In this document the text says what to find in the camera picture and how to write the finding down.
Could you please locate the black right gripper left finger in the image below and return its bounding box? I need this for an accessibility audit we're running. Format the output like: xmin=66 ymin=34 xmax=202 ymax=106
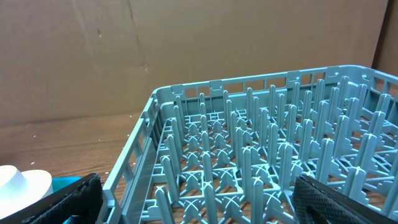
xmin=1 ymin=173 xmax=103 ymax=224

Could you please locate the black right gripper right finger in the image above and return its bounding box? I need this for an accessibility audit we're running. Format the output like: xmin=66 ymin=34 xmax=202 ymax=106
xmin=293 ymin=175 xmax=397 ymax=224

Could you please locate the white upside-down cup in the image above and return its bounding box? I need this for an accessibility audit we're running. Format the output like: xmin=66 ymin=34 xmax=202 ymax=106
xmin=1 ymin=165 xmax=27 ymax=200

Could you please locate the grey dish rack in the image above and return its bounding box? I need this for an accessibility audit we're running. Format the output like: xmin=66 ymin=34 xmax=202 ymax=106
xmin=98 ymin=65 xmax=397 ymax=223

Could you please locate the teal plastic tray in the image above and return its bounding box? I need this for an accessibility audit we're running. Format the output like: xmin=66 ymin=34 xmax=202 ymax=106
xmin=52 ymin=177 xmax=81 ymax=193

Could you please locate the pale green bowl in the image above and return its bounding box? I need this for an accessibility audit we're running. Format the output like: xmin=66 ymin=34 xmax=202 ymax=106
xmin=1 ymin=169 xmax=53 ymax=219

